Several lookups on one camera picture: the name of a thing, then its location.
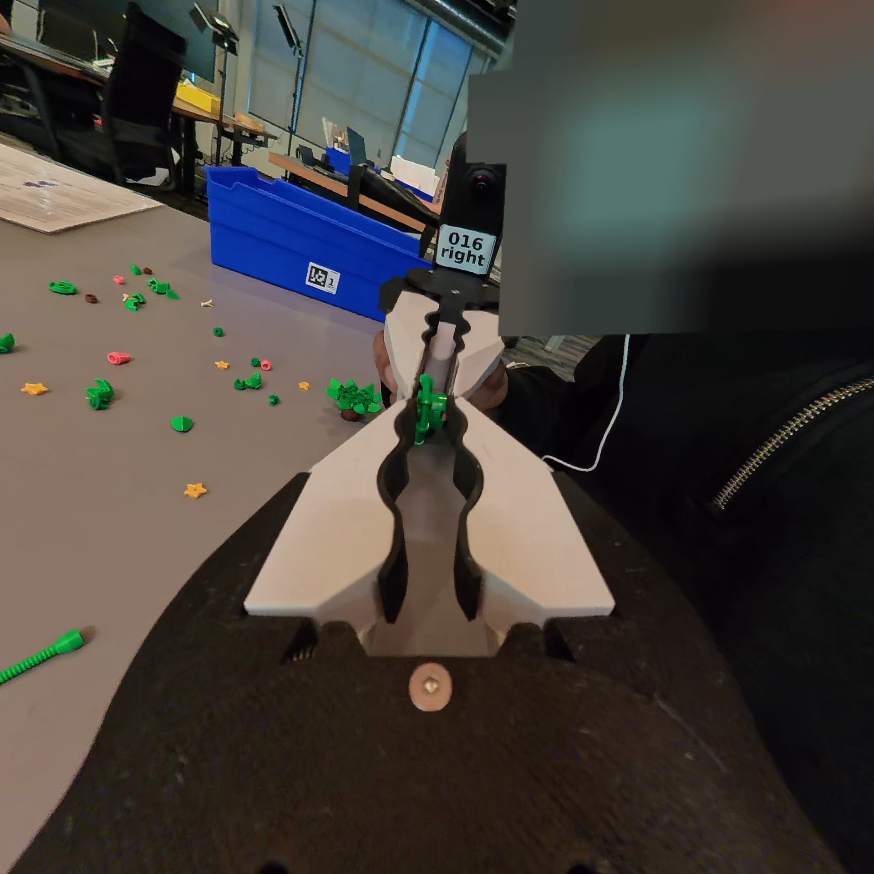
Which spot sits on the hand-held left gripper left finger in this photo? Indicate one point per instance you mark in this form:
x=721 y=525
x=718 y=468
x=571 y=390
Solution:
x=328 y=539

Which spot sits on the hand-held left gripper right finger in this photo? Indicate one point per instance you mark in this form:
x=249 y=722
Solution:
x=539 y=539

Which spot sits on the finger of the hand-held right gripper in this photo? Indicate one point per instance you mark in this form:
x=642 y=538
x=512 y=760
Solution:
x=485 y=352
x=406 y=341

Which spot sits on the thin green rod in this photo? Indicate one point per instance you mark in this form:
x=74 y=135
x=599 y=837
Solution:
x=418 y=433

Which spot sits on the person's right forearm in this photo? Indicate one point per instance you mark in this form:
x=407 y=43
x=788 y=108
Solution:
x=546 y=416

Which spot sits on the person's right hand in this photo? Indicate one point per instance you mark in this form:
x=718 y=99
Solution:
x=382 y=369

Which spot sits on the green toy bush brown base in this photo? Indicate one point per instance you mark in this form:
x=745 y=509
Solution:
x=354 y=399

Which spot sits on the bright green leaves piece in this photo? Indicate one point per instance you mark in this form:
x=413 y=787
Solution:
x=252 y=381

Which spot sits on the blue plastic bin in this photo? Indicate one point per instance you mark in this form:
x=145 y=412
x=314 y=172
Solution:
x=273 y=232

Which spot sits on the person's black jacket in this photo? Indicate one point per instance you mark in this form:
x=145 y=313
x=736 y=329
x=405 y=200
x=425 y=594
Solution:
x=751 y=580

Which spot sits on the black light stand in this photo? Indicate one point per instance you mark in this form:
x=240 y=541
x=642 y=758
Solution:
x=290 y=34
x=217 y=31

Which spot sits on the green curled leaves piece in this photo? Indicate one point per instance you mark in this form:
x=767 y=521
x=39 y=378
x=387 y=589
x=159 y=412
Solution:
x=100 y=394

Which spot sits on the green ridged stem piece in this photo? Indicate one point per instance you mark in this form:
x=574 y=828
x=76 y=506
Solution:
x=68 y=642

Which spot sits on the yellow storage tray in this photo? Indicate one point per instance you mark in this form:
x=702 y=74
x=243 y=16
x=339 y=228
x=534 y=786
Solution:
x=198 y=99

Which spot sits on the black office chair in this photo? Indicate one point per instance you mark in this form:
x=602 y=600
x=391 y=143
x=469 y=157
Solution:
x=147 y=89

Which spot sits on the green oval piece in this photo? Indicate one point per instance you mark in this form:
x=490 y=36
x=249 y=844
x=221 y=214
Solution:
x=63 y=287

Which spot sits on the pale printed sheet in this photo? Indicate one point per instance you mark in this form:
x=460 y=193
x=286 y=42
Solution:
x=54 y=191

